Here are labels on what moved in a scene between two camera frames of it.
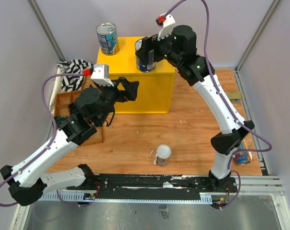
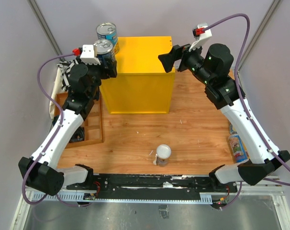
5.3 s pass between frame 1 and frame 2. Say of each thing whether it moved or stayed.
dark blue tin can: moved
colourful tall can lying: stayed
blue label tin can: stayed
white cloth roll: stayed
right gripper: moved
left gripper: moved
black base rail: stayed
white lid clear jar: stayed
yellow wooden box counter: stayed
